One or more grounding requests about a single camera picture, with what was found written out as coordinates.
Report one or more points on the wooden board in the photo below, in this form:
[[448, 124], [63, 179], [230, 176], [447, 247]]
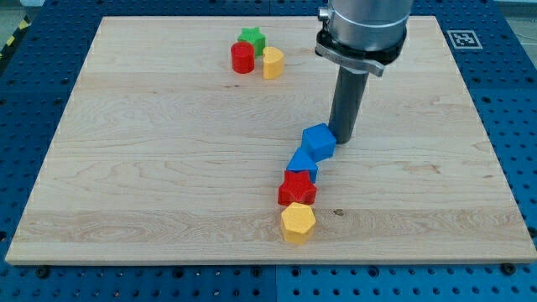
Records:
[[164, 155]]

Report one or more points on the green star block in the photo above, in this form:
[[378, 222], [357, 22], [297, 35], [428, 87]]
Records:
[[255, 38]]

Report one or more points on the yellow half-moon block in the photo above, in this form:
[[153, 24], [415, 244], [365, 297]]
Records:
[[273, 63]]

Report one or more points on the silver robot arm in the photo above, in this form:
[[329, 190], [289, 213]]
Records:
[[362, 37]]

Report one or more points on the red cylinder block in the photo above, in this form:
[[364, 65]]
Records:
[[243, 57]]

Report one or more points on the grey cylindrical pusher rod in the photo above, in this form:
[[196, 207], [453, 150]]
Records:
[[346, 102]]

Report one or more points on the blue triangle block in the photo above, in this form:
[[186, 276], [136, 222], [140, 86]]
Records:
[[301, 161]]

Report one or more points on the red star block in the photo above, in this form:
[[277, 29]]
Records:
[[297, 187]]

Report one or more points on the blue cube block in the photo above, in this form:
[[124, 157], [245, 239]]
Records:
[[318, 142]]

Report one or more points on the white fiducial marker tag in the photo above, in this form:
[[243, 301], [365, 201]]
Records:
[[464, 39]]

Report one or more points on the yellow hexagon block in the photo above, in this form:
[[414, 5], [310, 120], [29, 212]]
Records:
[[297, 223]]

